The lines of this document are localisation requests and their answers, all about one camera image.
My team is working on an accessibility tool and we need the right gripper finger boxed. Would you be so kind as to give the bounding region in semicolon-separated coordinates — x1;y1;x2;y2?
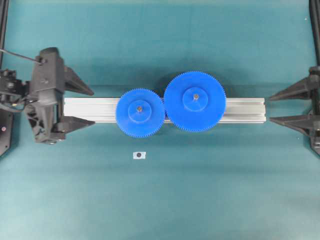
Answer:
268;76;312;101
269;115;313;132

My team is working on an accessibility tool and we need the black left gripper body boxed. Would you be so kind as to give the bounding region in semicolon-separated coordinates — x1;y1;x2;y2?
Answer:
24;47;65;145

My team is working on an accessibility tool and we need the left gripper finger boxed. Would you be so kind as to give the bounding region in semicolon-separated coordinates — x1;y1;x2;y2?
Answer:
53;116;95;134
64;65;94;96

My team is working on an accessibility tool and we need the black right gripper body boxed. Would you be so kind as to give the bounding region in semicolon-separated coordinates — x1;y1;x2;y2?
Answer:
308;65;320;147

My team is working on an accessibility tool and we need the small blue gear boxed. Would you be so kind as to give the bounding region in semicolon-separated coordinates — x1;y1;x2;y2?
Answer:
115;88;166;138

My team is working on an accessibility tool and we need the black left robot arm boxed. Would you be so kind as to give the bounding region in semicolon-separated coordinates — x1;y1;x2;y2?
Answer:
0;47;95;144

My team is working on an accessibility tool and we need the large blue gear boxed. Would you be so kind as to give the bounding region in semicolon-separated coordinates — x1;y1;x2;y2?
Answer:
164;71;227;133

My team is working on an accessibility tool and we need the white marker sticker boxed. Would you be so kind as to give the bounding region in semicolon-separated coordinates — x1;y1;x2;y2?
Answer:
132;151;147;160

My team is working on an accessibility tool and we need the aluminium extrusion rail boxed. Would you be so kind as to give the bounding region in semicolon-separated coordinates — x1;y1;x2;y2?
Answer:
63;97;266;124

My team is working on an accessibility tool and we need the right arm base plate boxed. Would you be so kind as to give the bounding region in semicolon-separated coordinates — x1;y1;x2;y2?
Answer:
308;134;320;158

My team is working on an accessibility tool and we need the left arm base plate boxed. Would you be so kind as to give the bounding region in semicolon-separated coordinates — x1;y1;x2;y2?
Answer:
0;109;14;156

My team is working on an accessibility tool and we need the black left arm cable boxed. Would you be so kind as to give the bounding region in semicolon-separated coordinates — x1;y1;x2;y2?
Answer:
0;47;42;64

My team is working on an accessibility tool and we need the right black frame post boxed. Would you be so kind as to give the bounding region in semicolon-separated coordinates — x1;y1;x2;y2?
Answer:
309;0;320;66

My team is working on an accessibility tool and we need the black frame post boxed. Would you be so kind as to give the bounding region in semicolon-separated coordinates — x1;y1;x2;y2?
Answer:
309;0;320;66
0;0;10;70

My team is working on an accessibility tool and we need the left black frame post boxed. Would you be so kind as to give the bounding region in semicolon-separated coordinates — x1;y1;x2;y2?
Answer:
0;0;10;70

